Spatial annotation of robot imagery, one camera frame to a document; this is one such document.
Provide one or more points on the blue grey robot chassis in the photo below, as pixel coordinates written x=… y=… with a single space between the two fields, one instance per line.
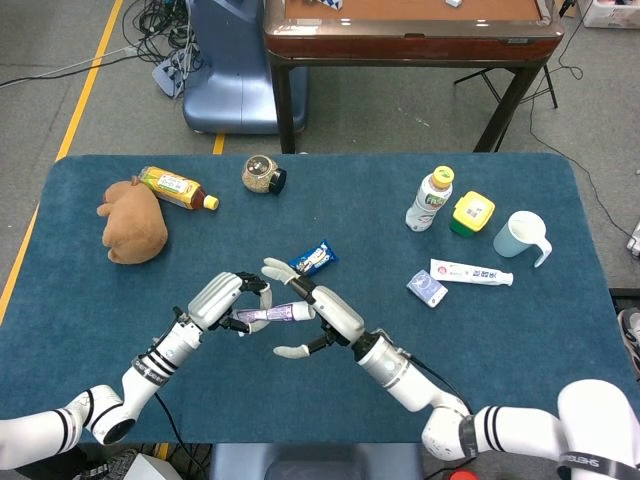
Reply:
x=315 y=462

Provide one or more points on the white red toothpaste tube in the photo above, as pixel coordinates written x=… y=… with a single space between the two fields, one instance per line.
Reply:
x=470 y=272

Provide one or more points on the blue white snake puzzle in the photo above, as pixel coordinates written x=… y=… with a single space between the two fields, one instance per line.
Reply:
x=332 y=4

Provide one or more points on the glass grain jar black lid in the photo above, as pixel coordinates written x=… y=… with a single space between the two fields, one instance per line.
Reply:
x=257 y=175

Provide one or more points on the blue-grey carpeted table surface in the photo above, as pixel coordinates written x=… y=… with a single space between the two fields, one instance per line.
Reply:
x=325 y=210

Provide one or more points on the grey device on floor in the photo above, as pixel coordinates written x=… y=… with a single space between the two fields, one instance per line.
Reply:
x=634 y=246

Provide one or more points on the pale blue tissue pack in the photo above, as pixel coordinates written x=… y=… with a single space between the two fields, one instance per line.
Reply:
x=426 y=288

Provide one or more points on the green container yellow lid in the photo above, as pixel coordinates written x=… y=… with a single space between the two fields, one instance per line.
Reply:
x=472 y=212

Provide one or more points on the brown mahjong table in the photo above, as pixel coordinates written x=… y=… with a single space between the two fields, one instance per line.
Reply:
x=410 y=47

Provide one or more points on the white drink bottle yellow cap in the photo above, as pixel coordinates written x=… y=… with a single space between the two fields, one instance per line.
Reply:
x=427 y=205

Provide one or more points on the blue cookie packet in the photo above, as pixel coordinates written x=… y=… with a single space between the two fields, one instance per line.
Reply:
x=317 y=257

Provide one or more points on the yellow label tea bottle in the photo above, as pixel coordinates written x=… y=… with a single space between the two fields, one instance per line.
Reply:
x=172 y=187

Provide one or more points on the purple white tube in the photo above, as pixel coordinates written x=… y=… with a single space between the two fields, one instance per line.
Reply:
x=280 y=313

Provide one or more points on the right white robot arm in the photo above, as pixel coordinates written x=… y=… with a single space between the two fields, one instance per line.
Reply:
x=400 y=372

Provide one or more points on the red round button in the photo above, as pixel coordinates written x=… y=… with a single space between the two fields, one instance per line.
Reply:
x=462 y=475

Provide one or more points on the grey power strip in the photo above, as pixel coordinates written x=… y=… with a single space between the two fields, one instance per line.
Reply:
x=167 y=75

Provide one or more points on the brown plush toy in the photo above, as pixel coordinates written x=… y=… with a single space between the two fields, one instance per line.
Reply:
x=134 y=225

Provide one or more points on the blue grey machine base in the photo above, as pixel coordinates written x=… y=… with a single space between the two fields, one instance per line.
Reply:
x=225 y=85

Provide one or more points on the grey sneaker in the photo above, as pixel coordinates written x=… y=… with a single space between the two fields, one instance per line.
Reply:
x=631 y=340

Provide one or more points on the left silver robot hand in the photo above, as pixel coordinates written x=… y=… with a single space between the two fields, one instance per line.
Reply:
x=215 y=297

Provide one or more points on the white storage box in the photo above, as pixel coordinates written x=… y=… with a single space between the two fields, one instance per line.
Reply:
x=612 y=15

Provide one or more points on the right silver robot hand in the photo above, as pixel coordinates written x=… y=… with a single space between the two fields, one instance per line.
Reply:
x=337 y=317

